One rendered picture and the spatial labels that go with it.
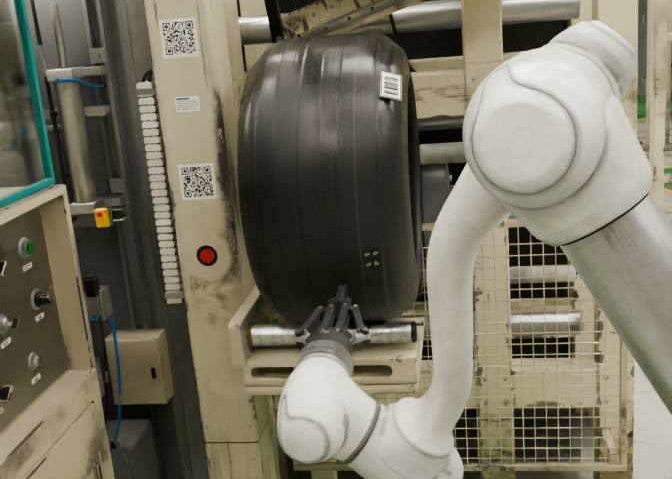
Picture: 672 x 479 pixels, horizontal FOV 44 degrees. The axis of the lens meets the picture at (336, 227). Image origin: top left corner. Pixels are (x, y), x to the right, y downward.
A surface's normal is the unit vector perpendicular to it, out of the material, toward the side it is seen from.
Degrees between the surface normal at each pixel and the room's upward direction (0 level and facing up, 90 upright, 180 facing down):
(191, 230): 90
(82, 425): 90
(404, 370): 90
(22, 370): 90
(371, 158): 72
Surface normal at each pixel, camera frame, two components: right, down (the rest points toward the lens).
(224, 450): -0.14, 0.26
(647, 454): -0.08, -0.96
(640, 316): -0.55, 0.38
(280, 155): -0.16, -0.09
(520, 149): -0.44, 0.18
